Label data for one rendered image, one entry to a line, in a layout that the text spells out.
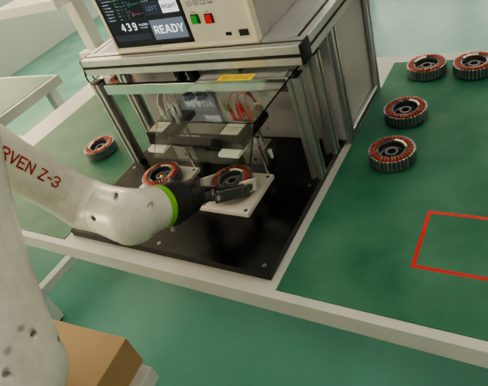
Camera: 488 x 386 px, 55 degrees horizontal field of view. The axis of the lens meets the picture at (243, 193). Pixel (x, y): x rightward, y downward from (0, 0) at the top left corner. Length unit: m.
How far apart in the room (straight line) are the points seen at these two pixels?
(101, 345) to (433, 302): 0.62
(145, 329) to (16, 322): 1.45
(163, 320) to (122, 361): 1.13
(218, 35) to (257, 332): 1.16
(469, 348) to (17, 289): 0.68
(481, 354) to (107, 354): 0.64
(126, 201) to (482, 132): 0.86
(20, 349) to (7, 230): 0.15
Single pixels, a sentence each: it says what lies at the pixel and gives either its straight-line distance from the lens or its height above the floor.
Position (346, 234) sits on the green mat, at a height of 0.75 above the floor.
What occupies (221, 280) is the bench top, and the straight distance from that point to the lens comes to 1.04.
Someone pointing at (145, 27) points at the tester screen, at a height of 1.18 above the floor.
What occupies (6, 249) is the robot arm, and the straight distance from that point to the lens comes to 0.64.
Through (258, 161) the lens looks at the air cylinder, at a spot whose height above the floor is 0.78.
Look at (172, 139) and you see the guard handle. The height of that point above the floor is 1.06.
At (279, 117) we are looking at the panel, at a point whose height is 0.84.
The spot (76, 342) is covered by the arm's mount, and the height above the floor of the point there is 0.83.
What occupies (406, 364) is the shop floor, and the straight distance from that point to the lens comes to 1.71.
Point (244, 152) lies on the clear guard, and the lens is 0.87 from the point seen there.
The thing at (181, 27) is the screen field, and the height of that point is 1.17.
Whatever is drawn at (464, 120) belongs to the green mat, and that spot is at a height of 0.75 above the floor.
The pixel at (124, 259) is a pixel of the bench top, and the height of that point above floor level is 0.75.
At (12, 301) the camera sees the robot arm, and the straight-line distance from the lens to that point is 0.66.
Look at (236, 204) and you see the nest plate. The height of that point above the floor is 0.78.
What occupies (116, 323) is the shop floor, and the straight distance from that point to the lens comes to 2.19.
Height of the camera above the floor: 1.49
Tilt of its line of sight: 37 degrees down
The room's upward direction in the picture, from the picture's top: 21 degrees counter-clockwise
